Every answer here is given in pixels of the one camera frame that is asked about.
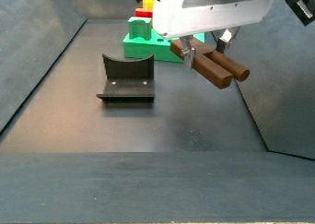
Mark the brown square-circle object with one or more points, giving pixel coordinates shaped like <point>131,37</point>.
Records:
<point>215,66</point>

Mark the yellow rectangular block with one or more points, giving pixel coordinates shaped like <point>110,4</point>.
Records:
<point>148,4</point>

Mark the red block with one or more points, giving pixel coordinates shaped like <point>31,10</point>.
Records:
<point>143,13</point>

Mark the green notched block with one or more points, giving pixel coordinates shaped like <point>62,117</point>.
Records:
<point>139,28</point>

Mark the green shape-sorter base block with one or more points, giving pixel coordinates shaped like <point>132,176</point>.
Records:
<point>138,48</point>

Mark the dark curved fixture stand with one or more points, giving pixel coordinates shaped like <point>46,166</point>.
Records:
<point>128,79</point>

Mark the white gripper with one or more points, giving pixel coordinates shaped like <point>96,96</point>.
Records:
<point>179,18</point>

